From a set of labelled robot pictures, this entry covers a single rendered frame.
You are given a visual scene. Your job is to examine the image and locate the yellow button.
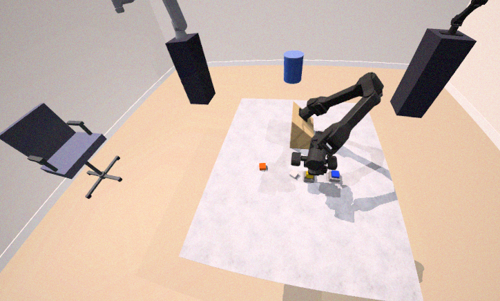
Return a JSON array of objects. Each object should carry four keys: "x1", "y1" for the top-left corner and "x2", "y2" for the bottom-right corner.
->
[{"x1": 304, "y1": 171, "x2": 315, "y2": 183}]

